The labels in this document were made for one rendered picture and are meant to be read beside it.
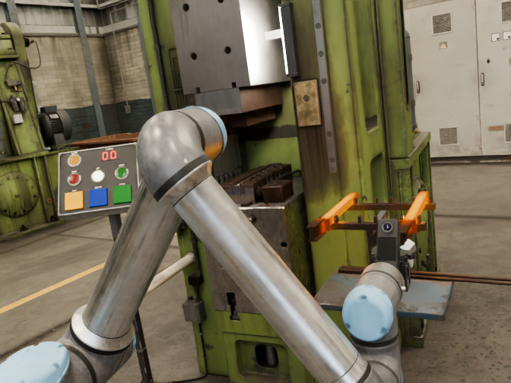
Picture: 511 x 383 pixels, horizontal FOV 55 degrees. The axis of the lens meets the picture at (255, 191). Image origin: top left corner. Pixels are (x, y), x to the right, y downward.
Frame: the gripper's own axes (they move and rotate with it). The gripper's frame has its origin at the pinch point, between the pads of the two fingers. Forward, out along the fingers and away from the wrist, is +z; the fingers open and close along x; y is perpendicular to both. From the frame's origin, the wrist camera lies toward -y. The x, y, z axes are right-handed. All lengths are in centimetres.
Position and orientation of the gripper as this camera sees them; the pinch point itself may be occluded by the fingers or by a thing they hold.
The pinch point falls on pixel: (399, 240)
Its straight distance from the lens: 125.7
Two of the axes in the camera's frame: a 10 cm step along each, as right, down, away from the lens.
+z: 4.3, -2.4, 8.7
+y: 1.4, 9.7, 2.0
